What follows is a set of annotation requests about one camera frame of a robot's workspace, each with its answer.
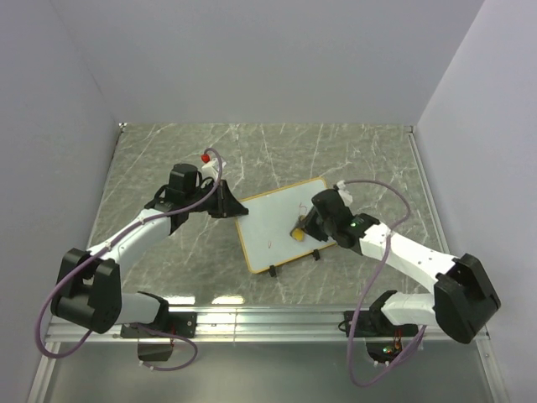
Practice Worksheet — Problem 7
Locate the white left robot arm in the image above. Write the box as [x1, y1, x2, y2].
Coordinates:
[50, 164, 248, 338]

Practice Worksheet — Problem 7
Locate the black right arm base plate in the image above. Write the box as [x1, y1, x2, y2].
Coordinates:
[337, 310, 378, 338]

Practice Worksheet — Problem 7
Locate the aluminium mounting rail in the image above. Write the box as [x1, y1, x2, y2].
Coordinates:
[44, 305, 454, 347]

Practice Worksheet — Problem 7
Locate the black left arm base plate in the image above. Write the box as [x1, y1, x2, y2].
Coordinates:
[120, 311, 198, 338]

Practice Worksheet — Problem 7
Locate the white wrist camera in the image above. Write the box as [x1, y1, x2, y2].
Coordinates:
[334, 180, 353, 207]
[201, 153, 227, 181]

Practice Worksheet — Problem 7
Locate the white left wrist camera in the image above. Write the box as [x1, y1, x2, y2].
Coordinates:
[201, 153, 227, 181]

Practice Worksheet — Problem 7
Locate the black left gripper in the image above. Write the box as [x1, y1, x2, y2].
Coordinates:
[186, 181, 247, 220]

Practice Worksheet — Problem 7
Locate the yellow handled eraser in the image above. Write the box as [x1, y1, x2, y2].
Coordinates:
[290, 228, 305, 242]

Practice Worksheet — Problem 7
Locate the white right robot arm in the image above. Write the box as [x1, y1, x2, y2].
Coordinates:
[290, 189, 501, 344]

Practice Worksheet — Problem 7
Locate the aluminium side rail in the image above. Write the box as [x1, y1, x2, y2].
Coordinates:
[404, 126, 451, 254]

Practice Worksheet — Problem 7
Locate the yellow framed whiteboard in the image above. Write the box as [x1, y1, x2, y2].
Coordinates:
[236, 177, 336, 274]

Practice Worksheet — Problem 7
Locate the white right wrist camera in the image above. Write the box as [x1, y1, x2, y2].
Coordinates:
[334, 180, 353, 207]

